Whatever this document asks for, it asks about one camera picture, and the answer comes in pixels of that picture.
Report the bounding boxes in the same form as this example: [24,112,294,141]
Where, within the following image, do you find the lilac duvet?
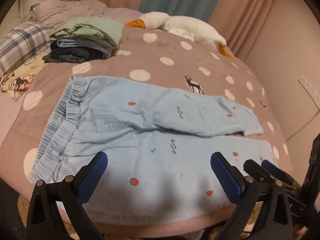
[30,0,143,28]

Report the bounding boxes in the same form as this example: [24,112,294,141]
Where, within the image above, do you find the stack of folded clothes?
[49,18,124,48]

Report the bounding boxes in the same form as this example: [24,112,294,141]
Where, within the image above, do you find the folded dark jeans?
[42,49,105,63]

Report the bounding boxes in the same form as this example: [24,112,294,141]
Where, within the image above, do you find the mauve polka dot blanket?
[0,26,294,233]

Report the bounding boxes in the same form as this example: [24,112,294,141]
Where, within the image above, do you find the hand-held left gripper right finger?
[210,151,293,240]

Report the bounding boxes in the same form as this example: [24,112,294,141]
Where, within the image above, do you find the light blue strawberry pants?
[28,75,278,224]

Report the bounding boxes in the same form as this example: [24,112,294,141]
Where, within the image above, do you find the beige pillow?
[19,0,54,22]

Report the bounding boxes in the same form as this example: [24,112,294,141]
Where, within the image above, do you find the yellow cartoon printed cloth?
[0,54,50,102]

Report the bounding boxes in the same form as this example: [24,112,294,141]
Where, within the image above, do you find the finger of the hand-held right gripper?
[261,159,300,193]
[244,159,275,183]

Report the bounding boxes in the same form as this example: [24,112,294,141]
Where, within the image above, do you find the blue plaid pillow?
[0,21,54,77]

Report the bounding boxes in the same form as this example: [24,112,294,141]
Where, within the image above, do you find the woven straw rug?
[15,192,220,240]

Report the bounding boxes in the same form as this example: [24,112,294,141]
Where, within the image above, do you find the white goose plush toy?
[124,12,239,60]

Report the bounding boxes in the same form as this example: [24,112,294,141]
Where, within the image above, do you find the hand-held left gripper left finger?
[26,151,108,240]

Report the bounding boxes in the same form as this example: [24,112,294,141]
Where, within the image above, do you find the folded blue jeans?
[51,37,113,58]

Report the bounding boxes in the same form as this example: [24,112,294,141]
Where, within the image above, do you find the white wall socket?
[298,75,320,100]

